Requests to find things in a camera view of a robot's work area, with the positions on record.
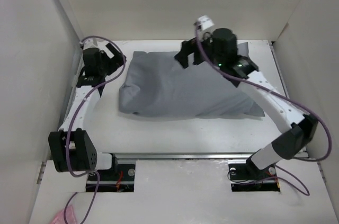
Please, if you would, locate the grey pillowcase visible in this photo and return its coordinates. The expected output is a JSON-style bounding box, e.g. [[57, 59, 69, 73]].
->
[[118, 51, 265, 119]]

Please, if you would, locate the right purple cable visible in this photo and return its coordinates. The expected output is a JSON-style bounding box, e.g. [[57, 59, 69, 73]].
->
[[194, 26, 333, 197]]

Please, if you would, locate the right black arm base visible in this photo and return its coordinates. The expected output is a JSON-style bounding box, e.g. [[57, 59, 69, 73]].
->
[[227, 159, 280, 192]]

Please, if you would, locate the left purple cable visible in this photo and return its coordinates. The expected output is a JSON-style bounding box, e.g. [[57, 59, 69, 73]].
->
[[63, 35, 128, 224]]

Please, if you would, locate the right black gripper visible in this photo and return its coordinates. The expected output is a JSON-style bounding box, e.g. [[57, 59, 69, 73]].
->
[[174, 30, 224, 68]]

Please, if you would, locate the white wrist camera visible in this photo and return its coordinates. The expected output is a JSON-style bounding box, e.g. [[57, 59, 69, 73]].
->
[[194, 15, 215, 32], [79, 37, 98, 50]]

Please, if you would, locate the purple cable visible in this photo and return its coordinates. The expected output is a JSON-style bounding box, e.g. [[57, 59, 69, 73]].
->
[[63, 35, 128, 224], [194, 26, 333, 197]]

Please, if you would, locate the pink plastic bag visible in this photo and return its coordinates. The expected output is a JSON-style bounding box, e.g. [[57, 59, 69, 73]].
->
[[49, 205, 77, 224]]

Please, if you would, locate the aluminium front rail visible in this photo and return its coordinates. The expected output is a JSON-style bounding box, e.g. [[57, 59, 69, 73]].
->
[[115, 153, 252, 160]]

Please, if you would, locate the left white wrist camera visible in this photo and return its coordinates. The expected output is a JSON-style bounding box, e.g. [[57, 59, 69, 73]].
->
[[79, 37, 98, 50]]

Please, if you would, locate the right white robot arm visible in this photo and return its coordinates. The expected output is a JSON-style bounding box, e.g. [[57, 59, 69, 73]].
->
[[175, 28, 318, 178]]

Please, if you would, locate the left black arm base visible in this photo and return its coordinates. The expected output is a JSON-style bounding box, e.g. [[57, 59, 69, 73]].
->
[[97, 157, 136, 193]]

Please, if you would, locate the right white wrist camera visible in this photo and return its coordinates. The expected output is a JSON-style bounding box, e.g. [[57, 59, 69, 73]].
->
[[194, 15, 215, 32]]

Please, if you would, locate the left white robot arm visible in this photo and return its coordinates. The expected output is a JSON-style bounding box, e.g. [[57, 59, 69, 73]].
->
[[48, 40, 126, 180]]

